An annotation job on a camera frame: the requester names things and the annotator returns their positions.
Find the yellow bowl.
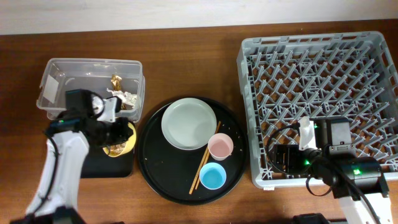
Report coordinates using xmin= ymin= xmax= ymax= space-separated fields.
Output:
xmin=103 ymin=123 xmax=137 ymax=157

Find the round black serving tray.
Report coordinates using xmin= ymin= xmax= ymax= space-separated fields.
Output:
xmin=136 ymin=97 xmax=249 ymax=205

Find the black rectangular tray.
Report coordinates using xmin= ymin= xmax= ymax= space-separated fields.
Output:
xmin=81 ymin=147 xmax=134 ymax=179

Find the clear plastic waste bin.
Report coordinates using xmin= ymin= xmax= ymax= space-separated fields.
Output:
xmin=36 ymin=58 xmax=146 ymax=123

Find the white napkin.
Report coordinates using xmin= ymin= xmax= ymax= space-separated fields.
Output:
xmin=106 ymin=88 xmax=137 ymax=108

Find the grey plastic dishwasher rack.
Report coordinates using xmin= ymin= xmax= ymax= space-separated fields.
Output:
xmin=236 ymin=31 xmax=397 ymax=190

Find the pink cup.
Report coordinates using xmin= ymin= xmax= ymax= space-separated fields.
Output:
xmin=208 ymin=133 xmax=234 ymax=161

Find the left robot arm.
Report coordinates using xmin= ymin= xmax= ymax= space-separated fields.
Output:
xmin=16 ymin=89 xmax=134 ymax=223

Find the gold foil wrapper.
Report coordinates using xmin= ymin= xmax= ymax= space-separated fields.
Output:
xmin=111 ymin=74 xmax=122 ymax=91

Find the grey round plate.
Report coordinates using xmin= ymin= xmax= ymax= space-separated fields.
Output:
xmin=161 ymin=98 xmax=218 ymax=151

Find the wooden chopstick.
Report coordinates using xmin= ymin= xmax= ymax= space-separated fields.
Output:
xmin=188 ymin=121 xmax=222 ymax=195
xmin=194 ymin=149 xmax=210 ymax=191

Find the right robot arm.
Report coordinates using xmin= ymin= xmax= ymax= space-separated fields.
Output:
xmin=265 ymin=116 xmax=392 ymax=223

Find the light blue cup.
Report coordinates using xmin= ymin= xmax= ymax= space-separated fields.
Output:
xmin=200 ymin=162 xmax=226 ymax=190

